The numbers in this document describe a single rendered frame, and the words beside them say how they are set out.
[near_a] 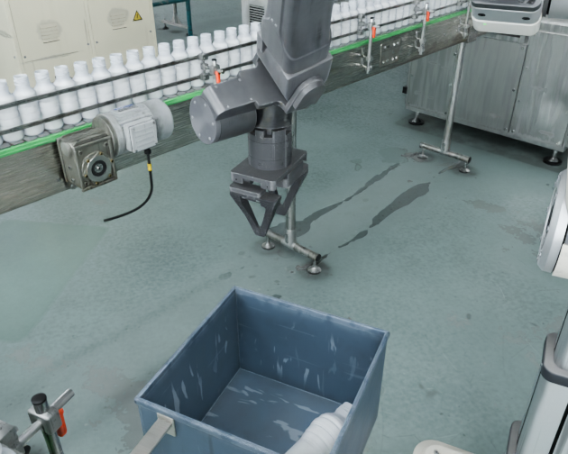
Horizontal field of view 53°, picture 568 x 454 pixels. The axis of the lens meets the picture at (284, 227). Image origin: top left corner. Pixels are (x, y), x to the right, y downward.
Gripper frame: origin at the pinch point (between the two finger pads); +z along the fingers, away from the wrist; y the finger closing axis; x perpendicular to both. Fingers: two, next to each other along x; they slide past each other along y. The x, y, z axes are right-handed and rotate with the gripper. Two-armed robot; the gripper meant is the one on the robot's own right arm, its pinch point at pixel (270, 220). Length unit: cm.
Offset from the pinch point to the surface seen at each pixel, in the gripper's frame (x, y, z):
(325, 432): 9.7, -1.1, 41.7
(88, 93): -93, -61, 15
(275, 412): -2.7, -6.2, 48.5
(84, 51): -273, -239, 68
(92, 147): -82, -48, 25
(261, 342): -9.7, -13.5, 39.3
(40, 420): -13.5, 33.1, 13.2
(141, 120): -75, -62, 21
